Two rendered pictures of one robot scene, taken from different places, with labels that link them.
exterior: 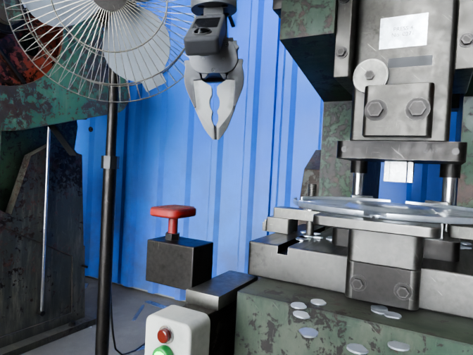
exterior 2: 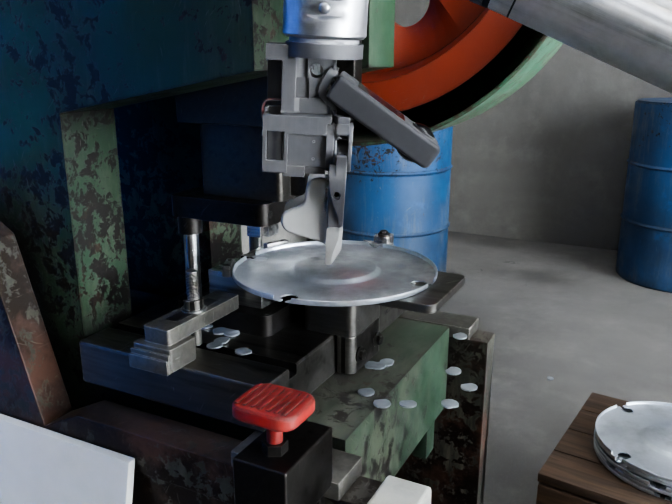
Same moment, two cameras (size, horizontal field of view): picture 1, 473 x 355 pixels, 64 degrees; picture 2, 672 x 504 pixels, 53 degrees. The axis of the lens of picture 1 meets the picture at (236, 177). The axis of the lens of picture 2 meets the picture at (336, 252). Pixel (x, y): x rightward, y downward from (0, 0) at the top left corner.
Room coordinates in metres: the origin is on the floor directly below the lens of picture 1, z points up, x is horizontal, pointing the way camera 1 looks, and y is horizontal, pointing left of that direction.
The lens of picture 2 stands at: (0.59, 0.69, 1.07)
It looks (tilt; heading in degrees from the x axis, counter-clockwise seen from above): 16 degrees down; 269
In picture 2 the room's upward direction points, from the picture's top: straight up
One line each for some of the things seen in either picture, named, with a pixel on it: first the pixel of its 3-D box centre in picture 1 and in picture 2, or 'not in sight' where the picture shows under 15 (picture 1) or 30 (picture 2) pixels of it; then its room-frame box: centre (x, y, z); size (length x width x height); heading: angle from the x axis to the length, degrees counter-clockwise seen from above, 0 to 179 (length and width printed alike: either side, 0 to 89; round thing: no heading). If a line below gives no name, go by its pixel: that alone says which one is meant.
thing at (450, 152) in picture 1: (400, 160); (255, 206); (0.69, -0.30, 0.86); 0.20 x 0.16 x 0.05; 62
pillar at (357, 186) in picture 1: (357, 187); (191, 252); (0.78, -0.25, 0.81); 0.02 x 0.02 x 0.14
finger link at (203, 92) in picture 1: (206, 110); (312, 223); (0.60, 0.05, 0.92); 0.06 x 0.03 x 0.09; 178
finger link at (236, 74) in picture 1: (228, 78); not in sight; (0.58, 0.02, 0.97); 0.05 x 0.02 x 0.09; 88
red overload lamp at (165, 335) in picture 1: (164, 335); not in sight; (0.49, 0.08, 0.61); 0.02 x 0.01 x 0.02; 62
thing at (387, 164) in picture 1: (398, 172); (264, 221); (0.68, -0.29, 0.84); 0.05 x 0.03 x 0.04; 62
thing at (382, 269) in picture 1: (382, 256); (365, 318); (0.53, -0.21, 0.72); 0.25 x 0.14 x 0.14; 152
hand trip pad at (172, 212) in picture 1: (172, 228); (274, 433); (0.64, 0.10, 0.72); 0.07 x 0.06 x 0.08; 152
